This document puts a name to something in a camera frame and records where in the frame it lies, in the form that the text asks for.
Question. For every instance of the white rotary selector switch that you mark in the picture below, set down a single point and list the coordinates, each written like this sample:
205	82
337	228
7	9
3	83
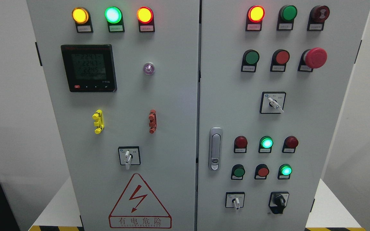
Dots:
129	156

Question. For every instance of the small clear bulb light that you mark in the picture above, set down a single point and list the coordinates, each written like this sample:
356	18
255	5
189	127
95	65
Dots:
149	68

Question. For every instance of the orange red indicator light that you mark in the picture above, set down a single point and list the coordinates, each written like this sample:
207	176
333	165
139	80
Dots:
145	18

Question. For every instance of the green lit indicator light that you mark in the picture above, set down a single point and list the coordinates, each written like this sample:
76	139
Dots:
114	19

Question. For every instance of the red terminal connector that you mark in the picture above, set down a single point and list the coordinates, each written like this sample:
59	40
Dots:
152	121

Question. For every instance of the dark red indicator left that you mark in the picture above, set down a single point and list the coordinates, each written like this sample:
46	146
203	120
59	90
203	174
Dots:
240	144

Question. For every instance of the dark red indicator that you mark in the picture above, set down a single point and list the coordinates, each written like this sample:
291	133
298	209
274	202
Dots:
290	144
240	144

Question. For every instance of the left grey cabinet door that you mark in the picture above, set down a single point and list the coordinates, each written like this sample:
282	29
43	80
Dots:
168	156

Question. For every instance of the grey cabinet door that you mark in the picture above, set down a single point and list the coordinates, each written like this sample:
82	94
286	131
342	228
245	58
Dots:
168	156
231	99

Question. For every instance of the green push button lower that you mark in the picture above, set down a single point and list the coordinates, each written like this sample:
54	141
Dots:
237	172

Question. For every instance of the green push button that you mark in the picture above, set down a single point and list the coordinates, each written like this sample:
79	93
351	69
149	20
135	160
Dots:
237	172
250	59

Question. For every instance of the lit green indicator middle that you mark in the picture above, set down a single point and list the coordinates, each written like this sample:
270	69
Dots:
265	145

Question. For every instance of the yellow terminal connector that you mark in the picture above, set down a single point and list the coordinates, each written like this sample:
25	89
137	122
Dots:
98	121

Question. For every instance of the green push button upper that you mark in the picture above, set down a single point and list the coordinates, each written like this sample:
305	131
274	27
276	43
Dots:
250	59

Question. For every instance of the red push button lower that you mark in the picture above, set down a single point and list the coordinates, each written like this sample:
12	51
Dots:
261	172

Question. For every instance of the red push button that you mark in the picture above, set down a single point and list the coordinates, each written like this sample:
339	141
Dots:
261	172
279	60

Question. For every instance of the right grey cabinet door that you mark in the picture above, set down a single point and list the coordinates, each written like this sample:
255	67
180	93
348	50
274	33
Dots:
231	99

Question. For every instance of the red lightning warning sticker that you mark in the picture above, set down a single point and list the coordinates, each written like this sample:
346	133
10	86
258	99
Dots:
139	207

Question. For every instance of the black digital power meter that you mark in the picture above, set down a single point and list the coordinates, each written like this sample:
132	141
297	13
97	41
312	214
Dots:
89	67

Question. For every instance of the dark red indicator right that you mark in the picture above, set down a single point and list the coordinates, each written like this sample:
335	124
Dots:
290	144

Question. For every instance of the red push button upper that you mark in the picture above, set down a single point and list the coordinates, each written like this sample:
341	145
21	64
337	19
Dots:
279	60

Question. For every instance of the lit green button lower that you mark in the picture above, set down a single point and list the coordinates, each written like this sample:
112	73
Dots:
284	172

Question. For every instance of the lit red indicator right door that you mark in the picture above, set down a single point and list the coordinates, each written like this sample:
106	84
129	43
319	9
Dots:
254	18

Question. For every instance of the red emergency stop mushroom button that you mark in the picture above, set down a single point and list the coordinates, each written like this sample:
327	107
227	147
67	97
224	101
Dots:
312	59

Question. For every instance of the yellow indicator light top left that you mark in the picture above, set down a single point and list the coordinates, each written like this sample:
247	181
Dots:
82	19

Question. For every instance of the dark green indicator top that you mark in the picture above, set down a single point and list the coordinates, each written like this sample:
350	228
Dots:
286	17

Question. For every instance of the dark red buzzer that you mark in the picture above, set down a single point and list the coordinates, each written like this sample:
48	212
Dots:
317	17

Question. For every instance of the silver door handle lock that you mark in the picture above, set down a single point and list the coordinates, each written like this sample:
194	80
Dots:
215	143

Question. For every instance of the white selector switch right upper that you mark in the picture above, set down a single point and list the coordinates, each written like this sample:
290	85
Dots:
272	102

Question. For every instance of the white selector switch bottom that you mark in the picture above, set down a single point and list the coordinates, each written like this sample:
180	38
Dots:
234	200

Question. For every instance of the black rotary knob switch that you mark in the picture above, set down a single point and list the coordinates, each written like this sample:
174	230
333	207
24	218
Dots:
278	202

